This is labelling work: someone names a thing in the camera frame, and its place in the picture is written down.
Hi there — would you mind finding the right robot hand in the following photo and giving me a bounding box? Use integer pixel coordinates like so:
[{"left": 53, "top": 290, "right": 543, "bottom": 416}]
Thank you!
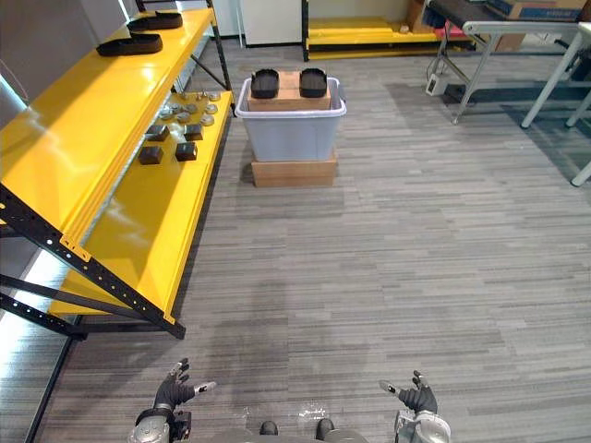
[{"left": 378, "top": 369, "right": 439, "bottom": 414}]

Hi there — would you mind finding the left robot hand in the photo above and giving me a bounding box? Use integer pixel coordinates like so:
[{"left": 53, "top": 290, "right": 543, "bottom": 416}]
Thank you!
[{"left": 153, "top": 357, "right": 217, "bottom": 412}]

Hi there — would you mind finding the low yellow shelf rack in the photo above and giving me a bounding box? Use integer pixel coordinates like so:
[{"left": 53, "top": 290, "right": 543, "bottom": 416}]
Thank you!
[{"left": 302, "top": 0, "right": 476, "bottom": 62}]

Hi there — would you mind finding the grey robot body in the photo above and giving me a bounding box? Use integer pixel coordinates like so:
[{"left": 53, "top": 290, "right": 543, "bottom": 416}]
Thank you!
[{"left": 230, "top": 427, "right": 370, "bottom": 443}]

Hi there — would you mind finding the flat cardboard box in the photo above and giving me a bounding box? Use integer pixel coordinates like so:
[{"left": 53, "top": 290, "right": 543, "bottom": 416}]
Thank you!
[{"left": 250, "top": 154, "right": 339, "bottom": 188}]

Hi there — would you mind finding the grey plastic bin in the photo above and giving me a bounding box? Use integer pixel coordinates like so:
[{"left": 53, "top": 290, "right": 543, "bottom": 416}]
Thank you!
[{"left": 234, "top": 77, "right": 348, "bottom": 162}]

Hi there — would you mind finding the cardboard box inside bin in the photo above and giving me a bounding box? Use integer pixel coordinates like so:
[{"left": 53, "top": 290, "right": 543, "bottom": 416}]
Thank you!
[{"left": 247, "top": 70, "right": 332, "bottom": 112}]

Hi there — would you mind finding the black plastic housing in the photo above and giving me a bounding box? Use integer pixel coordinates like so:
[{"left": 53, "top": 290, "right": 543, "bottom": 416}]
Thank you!
[
  {"left": 250, "top": 68, "right": 281, "bottom": 100},
  {"left": 95, "top": 32, "right": 163, "bottom": 58},
  {"left": 299, "top": 67, "right": 329, "bottom": 99},
  {"left": 127, "top": 11, "right": 184, "bottom": 33}
]

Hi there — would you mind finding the white table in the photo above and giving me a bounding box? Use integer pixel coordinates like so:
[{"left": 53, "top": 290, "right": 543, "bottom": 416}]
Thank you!
[{"left": 520, "top": 20, "right": 591, "bottom": 188}]

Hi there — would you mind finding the plain brown cardboard box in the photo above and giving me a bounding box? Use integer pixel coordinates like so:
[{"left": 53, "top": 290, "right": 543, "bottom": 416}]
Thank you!
[{"left": 493, "top": 32, "right": 527, "bottom": 53}]

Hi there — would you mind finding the tall brown cardboard box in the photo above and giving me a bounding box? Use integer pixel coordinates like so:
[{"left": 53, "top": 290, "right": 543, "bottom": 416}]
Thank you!
[{"left": 405, "top": 0, "right": 430, "bottom": 33}]

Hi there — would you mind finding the grey conveyor table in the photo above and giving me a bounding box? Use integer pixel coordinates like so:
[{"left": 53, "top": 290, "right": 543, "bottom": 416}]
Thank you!
[{"left": 427, "top": 0, "right": 591, "bottom": 126}]

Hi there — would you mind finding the white cabinet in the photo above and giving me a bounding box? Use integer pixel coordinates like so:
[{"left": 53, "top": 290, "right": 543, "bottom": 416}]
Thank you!
[{"left": 212, "top": 0, "right": 304, "bottom": 47}]

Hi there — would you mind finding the blue printed cardboard box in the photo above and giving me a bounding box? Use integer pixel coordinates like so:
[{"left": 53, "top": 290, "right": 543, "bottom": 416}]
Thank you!
[{"left": 487, "top": 0, "right": 587, "bottom": 20}]

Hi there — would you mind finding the yellow shelf rack black frame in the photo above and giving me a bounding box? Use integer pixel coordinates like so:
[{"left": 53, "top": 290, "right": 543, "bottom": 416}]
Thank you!
[{"left": 0, "top": 0, "right": 235, "bottom": 341}]

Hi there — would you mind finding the black power cable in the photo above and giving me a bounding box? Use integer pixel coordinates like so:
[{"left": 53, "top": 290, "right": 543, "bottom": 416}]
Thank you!
[{"left": 427, "top": 43, "right": 452, "bottom": 80}]

